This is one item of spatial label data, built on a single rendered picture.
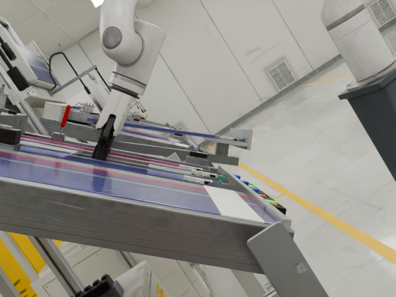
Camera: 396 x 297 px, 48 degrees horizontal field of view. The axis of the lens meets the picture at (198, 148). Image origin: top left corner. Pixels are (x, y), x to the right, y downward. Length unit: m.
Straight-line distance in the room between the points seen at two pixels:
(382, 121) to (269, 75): 7.60
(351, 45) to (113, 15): 0.69
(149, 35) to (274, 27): 8.12
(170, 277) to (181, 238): 1.57
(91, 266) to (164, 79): 6.80
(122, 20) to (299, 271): 0.63
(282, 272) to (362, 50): 0.91
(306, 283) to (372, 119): 0.90
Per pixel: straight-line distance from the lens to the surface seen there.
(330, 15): 1.35
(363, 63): 1.36
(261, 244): 0.53
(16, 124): 1.18
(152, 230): 0.56
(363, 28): 1.35
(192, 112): 8.66
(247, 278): 1.63
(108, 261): 2.11
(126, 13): 0.97
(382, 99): 1.33
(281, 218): 0.61
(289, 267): 0.55
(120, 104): 0.99
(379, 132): 1.42
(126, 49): 0.95
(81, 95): 5.63
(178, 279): 2.13
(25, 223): 0.58
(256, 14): 9.06
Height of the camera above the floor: 0.93
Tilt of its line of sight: 6 degrees down
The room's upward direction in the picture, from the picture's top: 33 degrees counter-clockwise
